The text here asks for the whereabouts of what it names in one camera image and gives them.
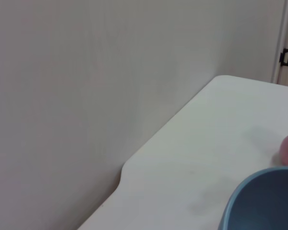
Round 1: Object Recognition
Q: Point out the white door frame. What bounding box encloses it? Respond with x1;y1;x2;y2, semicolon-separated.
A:
270;0;288;87

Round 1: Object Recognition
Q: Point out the blue bowl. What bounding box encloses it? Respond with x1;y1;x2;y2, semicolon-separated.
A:
217;167;288;230

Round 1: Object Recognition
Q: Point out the black door hinge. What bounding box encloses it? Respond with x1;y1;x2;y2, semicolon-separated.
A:
279;47;288;67

